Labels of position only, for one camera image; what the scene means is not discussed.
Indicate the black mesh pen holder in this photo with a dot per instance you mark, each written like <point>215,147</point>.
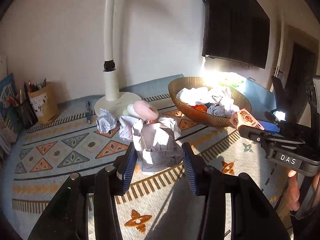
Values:
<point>28,115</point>

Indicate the bundle of pens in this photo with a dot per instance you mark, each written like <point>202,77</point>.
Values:
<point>37,86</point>

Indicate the kraft paper pen holder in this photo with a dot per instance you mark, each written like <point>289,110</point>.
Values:
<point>45,105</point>

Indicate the patterned table mat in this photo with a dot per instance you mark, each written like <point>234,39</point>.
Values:
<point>75,192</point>

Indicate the green white packet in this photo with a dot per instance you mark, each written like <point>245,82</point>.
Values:
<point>231,82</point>

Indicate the round pink white plush toy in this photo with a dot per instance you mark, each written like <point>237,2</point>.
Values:
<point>143,110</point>

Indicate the brown wicker bowl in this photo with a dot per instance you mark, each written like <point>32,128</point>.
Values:
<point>200,120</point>

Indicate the white paper ball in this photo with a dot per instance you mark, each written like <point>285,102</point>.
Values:
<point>191,95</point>
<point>126,129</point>
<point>106,122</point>
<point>173,126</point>
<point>222,97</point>
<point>217,111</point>
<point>155,145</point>

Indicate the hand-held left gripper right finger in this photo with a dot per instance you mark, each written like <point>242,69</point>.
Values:
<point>192,172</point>

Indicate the dark wooden door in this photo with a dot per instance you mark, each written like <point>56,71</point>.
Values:
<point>302,60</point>

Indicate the blue pen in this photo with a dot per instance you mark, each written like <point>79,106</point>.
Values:
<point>88,111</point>

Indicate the black wall television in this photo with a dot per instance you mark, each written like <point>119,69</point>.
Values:
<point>232,22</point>

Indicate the blue illustrated book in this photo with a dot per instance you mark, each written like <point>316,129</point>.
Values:
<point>7,97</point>

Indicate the person's right hand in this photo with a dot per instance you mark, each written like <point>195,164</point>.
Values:
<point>292,190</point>

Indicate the white desk lamp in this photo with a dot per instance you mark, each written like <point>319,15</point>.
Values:
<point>110,85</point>

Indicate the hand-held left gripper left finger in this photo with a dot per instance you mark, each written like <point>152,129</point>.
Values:
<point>128,170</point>

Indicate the bundle of coloured pencils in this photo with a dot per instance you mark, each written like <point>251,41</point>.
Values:
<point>16,100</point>

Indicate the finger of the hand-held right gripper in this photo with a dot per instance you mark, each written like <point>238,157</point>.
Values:
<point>268,127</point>
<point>255,135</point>

